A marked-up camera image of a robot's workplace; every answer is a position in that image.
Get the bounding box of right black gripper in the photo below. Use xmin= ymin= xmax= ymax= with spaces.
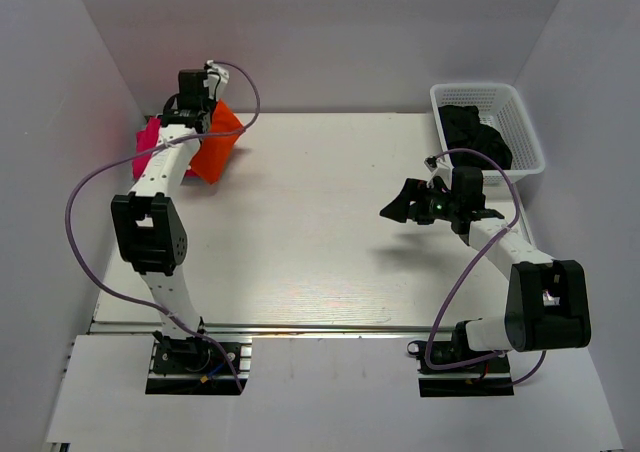
xmin=381 ymin=178 xmax=461 ymax=225

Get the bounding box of orange t shirt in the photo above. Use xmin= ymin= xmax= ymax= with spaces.
xmin=186 ymin=101 xmax=243 ymax=184

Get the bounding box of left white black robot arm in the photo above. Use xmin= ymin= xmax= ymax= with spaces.
xmin=111 ymin=63 xmax=229 ymax=371

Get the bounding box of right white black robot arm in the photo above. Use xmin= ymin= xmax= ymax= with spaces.
xmin=380 ymin=167 xmax=592 ymax=371

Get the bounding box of folded pink t shirt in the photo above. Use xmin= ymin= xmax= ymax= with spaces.
xmin=131 ymin=115 xmax=201 ymax=182

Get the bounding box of black t shirt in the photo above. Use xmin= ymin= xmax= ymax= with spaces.
xmin=438 ymin=105 xmax=513 ymax=170

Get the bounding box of white plastic basket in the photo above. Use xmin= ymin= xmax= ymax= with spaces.
xmin=430 ymin=83 xmax=545 ymax=185

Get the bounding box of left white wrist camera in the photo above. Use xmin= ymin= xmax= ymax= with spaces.
xmin=204 ymin=60 xmax=230 ymax=102

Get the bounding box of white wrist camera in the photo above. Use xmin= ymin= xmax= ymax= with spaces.
xmin=424 ymin=156 xmax=449 ymax=184
xmin=204 ymin=60 xmax=230 ymax=102

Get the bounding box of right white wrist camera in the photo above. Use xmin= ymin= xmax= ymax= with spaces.
xmin=424 ymin=156 xmax=449 ymax=184

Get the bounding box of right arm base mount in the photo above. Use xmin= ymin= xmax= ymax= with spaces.
xmin=406 ymin=327 xmax=514 ymax=398

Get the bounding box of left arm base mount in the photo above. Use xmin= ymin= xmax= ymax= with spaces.
xmin=145 ymin=331 xmax=251 ymax=396

